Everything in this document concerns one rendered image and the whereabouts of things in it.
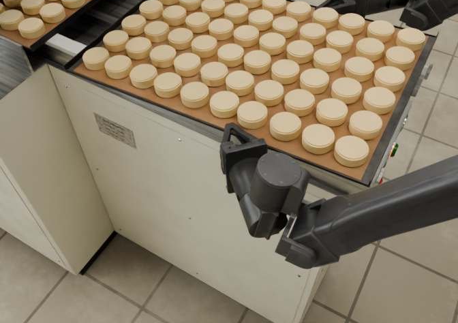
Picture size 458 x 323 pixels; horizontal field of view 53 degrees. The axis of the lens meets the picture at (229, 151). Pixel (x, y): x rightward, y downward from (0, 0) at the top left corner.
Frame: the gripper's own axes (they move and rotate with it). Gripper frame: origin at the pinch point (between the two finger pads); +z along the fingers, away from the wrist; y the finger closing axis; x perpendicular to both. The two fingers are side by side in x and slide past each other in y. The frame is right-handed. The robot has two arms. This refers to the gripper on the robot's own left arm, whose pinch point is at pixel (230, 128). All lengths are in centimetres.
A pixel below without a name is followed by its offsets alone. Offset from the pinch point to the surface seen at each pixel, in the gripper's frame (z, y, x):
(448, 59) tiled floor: 97, 93, 136
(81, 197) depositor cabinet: 34, 52, -37
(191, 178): 10.8, 24.9, -6.9
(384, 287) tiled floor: -1, 94, 50
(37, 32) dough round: 36.6, -1.4, -30.8
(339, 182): -10.9, 7.1, 15.6
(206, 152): 7.3, 13.2, -3.6
